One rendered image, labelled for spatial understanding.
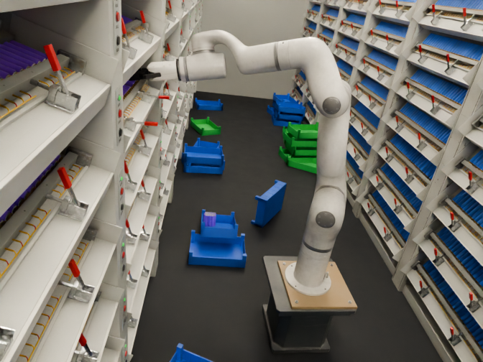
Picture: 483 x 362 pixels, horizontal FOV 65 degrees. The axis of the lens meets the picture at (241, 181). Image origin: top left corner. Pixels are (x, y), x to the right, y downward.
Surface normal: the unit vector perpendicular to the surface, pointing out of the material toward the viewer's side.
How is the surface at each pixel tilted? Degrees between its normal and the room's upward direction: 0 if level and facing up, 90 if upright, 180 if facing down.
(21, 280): 18
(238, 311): 0
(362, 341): 0
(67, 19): 90
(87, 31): 90
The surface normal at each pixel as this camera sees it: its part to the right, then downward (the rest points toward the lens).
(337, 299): 0.13, -0.88
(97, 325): 0.43, -0.81
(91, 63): 0.05, 0.47
